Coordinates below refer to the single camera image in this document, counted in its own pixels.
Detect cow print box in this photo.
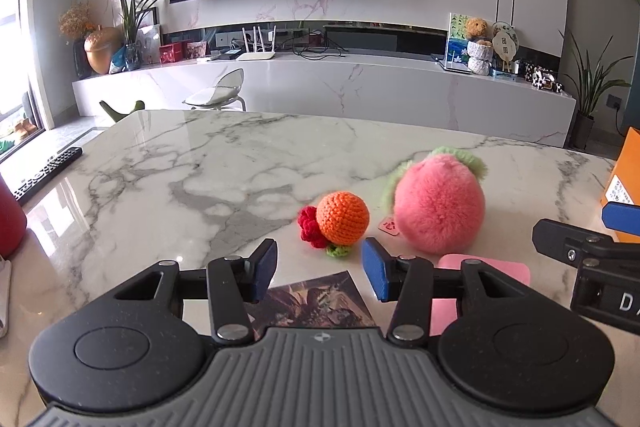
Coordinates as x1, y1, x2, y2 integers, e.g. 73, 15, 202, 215
530, 68, 562, 94

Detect red crochet flower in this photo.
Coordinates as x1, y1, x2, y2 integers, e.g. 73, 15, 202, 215
298, 206, 327, 249

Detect pink square pad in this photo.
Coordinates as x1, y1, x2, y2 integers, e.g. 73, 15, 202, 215
429, 253, 531, 339

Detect pink plush peach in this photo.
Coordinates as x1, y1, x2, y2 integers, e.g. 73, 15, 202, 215
381, 146, 489, 256

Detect potted plant in black pot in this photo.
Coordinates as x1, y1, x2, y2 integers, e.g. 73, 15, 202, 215
559, 29, 634, 151

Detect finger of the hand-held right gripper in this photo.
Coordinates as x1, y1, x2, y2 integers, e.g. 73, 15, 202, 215
602, 202, 640, 238
532, 219, 640, 269

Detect clear plastic chair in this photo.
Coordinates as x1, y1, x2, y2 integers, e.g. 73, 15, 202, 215
182, 68, 247, 112

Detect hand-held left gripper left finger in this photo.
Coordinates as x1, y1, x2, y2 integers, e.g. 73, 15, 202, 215
114, 238, 278, 344

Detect green stool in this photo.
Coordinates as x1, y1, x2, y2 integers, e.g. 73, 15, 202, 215
99, 99, 146, 124

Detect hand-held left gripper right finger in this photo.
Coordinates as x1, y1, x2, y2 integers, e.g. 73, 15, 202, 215
362, 238, 523, 342

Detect white cloth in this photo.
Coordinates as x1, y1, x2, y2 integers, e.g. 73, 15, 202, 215
0, 256, 13, 339

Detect round paper fan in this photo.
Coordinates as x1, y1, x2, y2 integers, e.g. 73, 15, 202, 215
492, 21, 519, 74

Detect black cables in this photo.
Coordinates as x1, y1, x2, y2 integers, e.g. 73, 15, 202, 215
291, 27, 348, 58

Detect orange crochet ball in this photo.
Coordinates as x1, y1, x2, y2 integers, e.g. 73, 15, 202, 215
316, 191, 371, 259

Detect golden acorn jar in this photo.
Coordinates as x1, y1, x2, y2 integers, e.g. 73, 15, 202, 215
83, 25, 123, 76

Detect red gift box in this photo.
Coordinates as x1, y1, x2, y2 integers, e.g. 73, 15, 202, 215
159, 42, 187, 66

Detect green plant in glass vase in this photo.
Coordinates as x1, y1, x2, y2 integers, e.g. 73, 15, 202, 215
117, 0, 169, 71

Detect small pink tag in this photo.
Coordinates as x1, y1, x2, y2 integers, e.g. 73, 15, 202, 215
378, 215, 404, 238

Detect framed flower painting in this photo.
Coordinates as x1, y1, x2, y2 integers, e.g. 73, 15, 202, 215
443, 12, 474, 73

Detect dark picture card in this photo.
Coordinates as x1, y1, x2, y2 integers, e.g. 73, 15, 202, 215
245, 271, 377, 342

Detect black remote control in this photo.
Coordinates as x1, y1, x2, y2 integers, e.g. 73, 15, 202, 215
12, 147, 83, 202

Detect framed photo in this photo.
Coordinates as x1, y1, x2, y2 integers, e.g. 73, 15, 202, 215
135, 7, 163, 66

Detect orange cardboard box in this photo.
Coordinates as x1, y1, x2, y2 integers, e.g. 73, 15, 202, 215
597, 127, 640, 244

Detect dried flowers in vase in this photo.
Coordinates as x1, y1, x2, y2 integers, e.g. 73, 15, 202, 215
58, 1, 97, 80

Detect white marble television cabinet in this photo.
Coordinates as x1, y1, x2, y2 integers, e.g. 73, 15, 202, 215
72, 51, 579, 148

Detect white router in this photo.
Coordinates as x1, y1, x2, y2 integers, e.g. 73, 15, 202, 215
235, 25, 278, 61

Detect red bottle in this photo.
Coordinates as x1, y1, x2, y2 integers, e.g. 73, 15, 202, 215
0, 179, 28, 259

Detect brown teddy bear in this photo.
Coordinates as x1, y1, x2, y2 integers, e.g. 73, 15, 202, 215
465, 17, 491, 44

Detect pair of shoes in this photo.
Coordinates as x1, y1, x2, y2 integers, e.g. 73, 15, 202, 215
11, 117, 39, 142

